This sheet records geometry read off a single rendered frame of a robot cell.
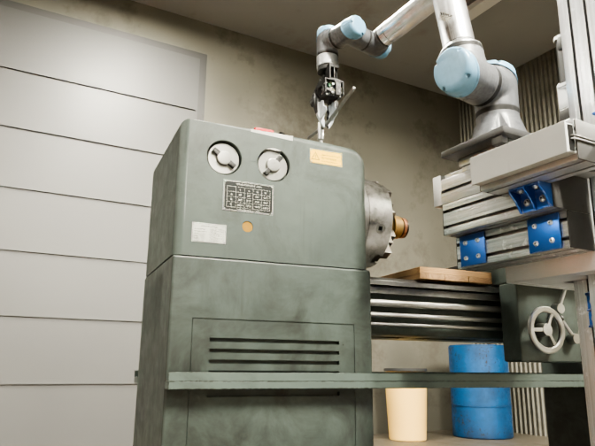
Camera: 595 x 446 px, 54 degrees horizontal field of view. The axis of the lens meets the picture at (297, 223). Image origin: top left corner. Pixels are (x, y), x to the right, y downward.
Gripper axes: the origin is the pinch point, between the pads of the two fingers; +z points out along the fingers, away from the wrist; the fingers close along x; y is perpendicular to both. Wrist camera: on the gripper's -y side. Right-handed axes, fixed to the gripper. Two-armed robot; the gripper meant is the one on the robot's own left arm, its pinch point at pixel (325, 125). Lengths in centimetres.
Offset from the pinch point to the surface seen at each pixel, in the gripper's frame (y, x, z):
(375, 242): 0.9, 18.3, 39.5
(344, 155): 14.1, -0.4, 15.8
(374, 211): 4.2, 16.2, 29.5
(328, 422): 14, -7, 95
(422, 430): -253, 217, 129
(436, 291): 4, 39, 55
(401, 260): -316, 246, -25
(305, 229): 13.6, -13.6, 40.9
